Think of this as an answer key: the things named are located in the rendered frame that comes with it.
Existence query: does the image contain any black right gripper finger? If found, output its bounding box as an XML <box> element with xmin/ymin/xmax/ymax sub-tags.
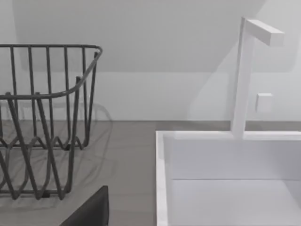
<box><xmin>59</xmin><ymin>185</ymin><xmax>110</xmax><ymax>226</ymax></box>

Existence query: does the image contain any tall white tap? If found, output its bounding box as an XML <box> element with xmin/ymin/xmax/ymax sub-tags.
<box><xmin>230</xmin><ymin>16</ymin><xmax>285</xmax><ymax>137</ymax></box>

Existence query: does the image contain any white sink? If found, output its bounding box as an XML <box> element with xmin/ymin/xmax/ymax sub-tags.
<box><xmin>155</xmin><ymin>130</ymin><xmax>301</xmax><ymax>226</ymax></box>

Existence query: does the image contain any dark grey wire basket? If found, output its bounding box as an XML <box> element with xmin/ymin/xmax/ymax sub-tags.
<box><xmin>0</xmin><ymin>44</ymin><xmax>103</xmax><ymax>201</ymax></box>

